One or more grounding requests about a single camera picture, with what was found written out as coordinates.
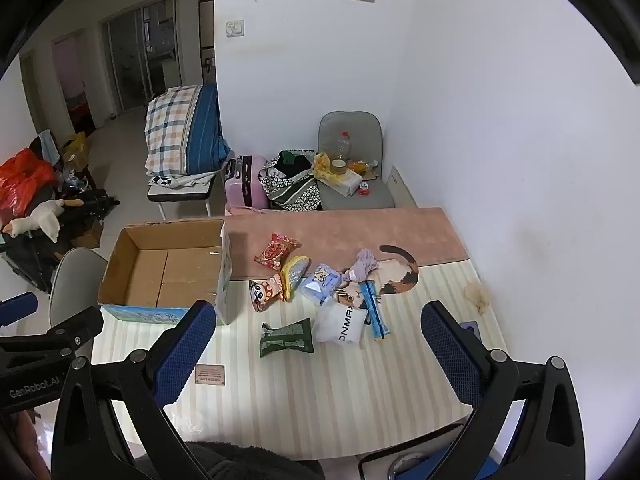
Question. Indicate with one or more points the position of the clear plastic bottle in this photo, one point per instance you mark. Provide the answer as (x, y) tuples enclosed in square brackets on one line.
[(343, 147)]

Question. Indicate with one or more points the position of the yellow plastic bag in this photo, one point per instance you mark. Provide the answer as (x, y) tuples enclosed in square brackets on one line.
[(321, 165)]

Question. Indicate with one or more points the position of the person's dark fleece clothing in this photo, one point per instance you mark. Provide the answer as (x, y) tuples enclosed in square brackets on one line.
[(240, 462)]

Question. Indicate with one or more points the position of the green packet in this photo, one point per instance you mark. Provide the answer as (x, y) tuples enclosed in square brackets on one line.
[(287, 340)]

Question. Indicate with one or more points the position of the plaid folded quilt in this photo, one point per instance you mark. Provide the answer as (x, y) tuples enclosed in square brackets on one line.
[(175, 125)]

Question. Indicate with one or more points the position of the black white patterned bag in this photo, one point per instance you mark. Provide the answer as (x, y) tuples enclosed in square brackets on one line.
[(295, 192)]

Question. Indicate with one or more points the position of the white goose plush toy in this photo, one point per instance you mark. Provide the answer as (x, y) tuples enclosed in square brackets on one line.
[(45, 217)]

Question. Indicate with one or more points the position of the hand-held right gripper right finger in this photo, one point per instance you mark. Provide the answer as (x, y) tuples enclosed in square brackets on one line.
[(451, 355)]

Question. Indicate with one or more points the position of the small red white box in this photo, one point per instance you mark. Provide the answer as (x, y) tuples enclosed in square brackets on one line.
[(363, 190)]

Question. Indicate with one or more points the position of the purple star print pack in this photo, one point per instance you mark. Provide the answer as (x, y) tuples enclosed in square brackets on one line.
[(320, 283)]

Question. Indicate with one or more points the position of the yellow glitter pouch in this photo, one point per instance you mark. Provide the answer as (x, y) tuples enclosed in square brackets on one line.
[(293, 272)]

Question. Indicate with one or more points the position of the light blue cloth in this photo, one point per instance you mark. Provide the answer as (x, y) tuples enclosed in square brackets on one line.
[(47, 145)]

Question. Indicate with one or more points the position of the purple phone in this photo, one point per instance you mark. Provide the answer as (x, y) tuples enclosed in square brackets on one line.
[(470, 329)]

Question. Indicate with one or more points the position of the red snack packet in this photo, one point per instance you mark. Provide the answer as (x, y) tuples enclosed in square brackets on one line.
[(274, 252)]

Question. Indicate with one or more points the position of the pink suitcase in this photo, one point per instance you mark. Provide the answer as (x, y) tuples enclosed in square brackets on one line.
[(245, 182)]

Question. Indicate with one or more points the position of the red plastic bag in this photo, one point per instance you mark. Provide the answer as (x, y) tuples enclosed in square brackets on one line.
[(22, 177)]

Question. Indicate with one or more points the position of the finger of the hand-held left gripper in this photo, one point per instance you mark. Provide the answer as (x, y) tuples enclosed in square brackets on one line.
[(75, 327), (17, 308)]

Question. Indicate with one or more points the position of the orange snack packet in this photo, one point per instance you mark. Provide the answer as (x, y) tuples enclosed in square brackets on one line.
[(360, 166)]

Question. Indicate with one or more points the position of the grey round chair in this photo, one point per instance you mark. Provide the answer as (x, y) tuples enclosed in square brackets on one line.
[(75, 270)]

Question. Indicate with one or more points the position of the grey cushioned chair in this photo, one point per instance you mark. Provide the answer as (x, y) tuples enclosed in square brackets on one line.
[(365, 130)]

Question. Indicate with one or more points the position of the mushroom print pouch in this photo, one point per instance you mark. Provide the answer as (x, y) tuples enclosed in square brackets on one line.
[(265, 291)]

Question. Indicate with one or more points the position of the lavender cloth bundle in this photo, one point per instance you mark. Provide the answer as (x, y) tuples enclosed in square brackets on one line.
[(362, 262)]

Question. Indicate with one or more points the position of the pink garment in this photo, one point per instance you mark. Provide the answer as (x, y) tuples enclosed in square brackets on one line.
[(245, 210)]

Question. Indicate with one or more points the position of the white chair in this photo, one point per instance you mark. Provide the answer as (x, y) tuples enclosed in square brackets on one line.
[(180, 194)]

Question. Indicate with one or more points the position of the glass sliding door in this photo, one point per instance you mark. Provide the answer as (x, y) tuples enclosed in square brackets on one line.
[(135, 55)]

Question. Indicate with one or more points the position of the yellow paper bag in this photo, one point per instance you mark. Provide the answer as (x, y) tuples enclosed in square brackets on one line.
[(75, 150)]

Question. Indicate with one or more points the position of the white soft packet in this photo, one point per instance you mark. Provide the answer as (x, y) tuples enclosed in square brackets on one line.
[(340, 323)]

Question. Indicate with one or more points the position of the white paper box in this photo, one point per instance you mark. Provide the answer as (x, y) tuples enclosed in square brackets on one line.
[(342, 182)]

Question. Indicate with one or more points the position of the small brown cardboard box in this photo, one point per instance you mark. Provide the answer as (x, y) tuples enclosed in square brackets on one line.
[(90, 235)]

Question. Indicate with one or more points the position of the blue tube packet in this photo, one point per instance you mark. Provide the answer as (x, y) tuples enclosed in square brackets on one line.
[(375, 310)]

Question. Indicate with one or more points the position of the white wall switch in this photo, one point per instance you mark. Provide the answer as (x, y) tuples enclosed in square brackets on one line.
[(235, 28)]

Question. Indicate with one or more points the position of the black folded stroller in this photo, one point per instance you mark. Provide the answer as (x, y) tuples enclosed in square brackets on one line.
[(30, 255)]

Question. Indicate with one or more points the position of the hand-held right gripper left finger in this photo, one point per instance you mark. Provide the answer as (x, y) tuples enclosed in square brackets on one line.
[(184, 355)]

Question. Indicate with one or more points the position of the white leaning board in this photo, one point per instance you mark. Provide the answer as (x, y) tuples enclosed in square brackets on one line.
[(402, 187)]

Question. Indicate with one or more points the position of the crumpled beige tissue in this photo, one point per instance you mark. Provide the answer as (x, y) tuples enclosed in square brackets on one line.
[(477, 297)]

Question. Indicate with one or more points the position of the brown tape roll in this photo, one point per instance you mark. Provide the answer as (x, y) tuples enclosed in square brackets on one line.
[(339, 165)]

